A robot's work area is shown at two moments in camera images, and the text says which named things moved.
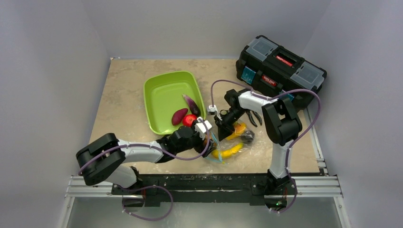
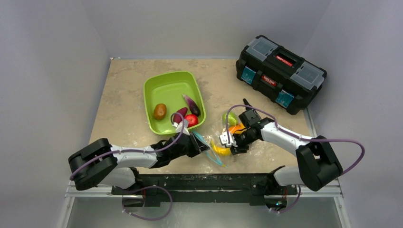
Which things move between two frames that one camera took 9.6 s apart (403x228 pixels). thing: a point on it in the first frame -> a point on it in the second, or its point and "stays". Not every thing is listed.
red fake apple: (187, 119) stays
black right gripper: (224, 126) -> (238, 143)
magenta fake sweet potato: (178, 116) stays
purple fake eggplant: (193, 106) stays
